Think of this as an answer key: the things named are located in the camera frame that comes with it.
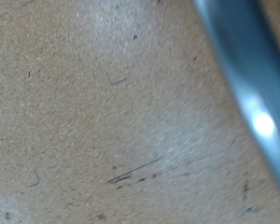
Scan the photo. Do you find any glass oven door with handle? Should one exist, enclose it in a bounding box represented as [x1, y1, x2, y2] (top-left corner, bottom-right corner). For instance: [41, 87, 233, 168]
[192, 0, 280, 203]

